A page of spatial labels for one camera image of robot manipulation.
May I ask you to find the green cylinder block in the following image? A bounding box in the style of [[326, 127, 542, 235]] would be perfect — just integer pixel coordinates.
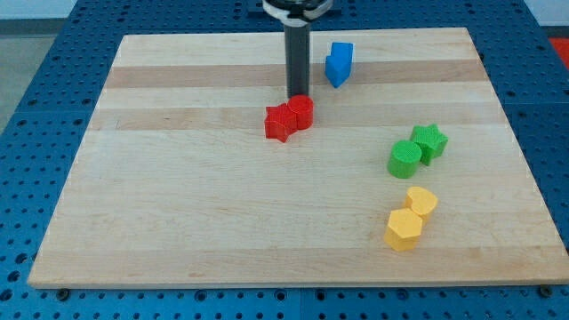
[[387, 140, 422, 179]]

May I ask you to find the yellow hexagon block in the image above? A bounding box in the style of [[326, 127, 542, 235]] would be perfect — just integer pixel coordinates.
[[383, 208, 423, 252]]

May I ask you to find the yellow heart block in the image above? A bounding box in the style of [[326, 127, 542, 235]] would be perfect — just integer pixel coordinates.
[[403, 186, 438, 223]]

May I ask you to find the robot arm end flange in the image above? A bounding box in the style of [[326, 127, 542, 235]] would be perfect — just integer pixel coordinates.
[[261, 0, 333, 27]]

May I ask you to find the green star block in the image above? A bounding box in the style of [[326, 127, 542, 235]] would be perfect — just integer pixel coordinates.
[[410, 124, 448, 165]]

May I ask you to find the blue arrow block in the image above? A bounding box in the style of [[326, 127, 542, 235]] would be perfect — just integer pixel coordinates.
[[325, 42, 354, 88]]

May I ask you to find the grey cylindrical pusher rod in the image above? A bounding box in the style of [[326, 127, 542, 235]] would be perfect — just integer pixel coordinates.
[[284, 24, 310, 98]]

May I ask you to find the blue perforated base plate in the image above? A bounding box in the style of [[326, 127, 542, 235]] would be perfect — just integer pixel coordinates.
[[1, 1, 568, 319]]

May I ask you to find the red star block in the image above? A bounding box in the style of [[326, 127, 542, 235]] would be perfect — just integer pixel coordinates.
[[264, 103, 297, 142]]

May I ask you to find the light wooden board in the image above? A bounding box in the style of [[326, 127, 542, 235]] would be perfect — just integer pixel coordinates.
[[28, 28, 568, 289]]

